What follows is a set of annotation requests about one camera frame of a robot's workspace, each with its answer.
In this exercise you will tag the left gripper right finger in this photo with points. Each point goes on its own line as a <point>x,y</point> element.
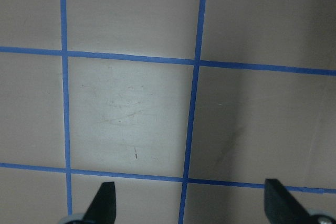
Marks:
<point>281,207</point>

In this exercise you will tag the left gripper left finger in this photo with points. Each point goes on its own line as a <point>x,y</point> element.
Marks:
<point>103,208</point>

